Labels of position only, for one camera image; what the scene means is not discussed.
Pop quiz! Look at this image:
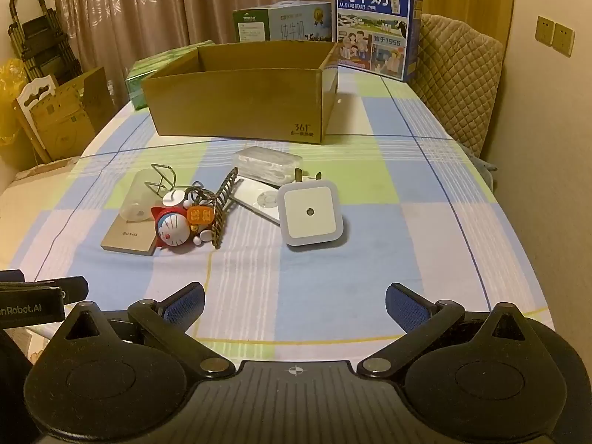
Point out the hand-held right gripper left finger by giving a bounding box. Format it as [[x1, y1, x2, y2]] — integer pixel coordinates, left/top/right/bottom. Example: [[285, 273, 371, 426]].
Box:
[[56, 281, 238, 379]]

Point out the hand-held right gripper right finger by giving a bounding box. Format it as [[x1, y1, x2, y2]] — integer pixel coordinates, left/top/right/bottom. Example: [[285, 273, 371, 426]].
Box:
[[356, 281, 538, 379]]

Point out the beige card box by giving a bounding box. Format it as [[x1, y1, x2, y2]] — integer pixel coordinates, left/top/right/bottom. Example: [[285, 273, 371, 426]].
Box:
[[101, 210, 158, 256]]

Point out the blue and red cat figure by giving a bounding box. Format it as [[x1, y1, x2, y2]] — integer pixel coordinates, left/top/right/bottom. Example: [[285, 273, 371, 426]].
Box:
[[150, 199, 218, 249]]

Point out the leopard print hair clip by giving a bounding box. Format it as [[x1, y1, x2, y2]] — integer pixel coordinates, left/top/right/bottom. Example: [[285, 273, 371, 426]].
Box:
[[185, 166, 244, 249]]

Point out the translucent plastic cup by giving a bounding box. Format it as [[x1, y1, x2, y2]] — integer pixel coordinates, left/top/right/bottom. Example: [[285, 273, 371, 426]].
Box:
[[119, 169, 161, 222]]

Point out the metal wire holder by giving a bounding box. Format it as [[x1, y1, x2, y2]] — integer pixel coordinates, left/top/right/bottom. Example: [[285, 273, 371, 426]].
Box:
[[144, 163, 205, 201]]

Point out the white square night light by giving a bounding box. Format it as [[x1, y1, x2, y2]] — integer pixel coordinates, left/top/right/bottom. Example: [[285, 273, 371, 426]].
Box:
[[276, 169, 349, 247]]

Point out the clear box of floss picks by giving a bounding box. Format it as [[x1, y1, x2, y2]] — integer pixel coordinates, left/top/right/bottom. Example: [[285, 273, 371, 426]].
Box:
[[232, 146, 304, 184]]

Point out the brown cardboard box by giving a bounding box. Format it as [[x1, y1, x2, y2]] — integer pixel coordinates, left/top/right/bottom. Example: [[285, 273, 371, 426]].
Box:
[[141, 40, 346, 145]]

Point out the white remote control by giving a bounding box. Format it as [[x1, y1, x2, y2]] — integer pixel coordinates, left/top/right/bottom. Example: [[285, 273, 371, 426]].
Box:
[[228, 178, 284, 225]]

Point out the grey cloth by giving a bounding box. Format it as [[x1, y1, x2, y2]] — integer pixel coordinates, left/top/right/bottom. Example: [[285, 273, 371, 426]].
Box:
[[461, 141, 499, 173]]

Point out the yellow plastic bag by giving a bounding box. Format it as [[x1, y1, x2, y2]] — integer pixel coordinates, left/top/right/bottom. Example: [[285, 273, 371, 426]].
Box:
[[0, 58, 34, 149]]

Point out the open cardboard carton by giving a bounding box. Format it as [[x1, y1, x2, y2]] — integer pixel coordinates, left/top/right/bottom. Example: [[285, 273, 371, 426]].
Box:
[[28, 67, 116, 164]]

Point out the white cardboard cutout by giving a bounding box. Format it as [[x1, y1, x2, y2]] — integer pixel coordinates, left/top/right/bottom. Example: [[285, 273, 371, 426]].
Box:
[[12, 73, 59, 165]]

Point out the green tissue pack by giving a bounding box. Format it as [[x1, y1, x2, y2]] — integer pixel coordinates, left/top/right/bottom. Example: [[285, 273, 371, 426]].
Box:
[[125, 40, 217, 111]]

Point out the black folding cart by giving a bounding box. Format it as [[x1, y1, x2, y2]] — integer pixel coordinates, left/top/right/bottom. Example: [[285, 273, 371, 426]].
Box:
[[7, 0, 85, 87]]

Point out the quilted beige chair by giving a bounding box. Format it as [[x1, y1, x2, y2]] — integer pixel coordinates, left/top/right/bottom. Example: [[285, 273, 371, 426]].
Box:
[[409, 14, 505, 159]]

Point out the dark blue milk carton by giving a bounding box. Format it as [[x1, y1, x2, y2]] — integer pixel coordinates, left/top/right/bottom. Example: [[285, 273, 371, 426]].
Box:
[[335, 0, 424, 83]]

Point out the light blue milk carton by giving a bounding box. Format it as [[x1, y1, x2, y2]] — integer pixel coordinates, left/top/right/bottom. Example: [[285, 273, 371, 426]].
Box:
[[232, 1, 334, 45]]

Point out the gold wall socket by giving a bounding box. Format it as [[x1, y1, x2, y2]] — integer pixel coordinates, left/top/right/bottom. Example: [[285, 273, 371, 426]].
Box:
[[553, 22, 576, 58], [535, 15, 556, 45]]

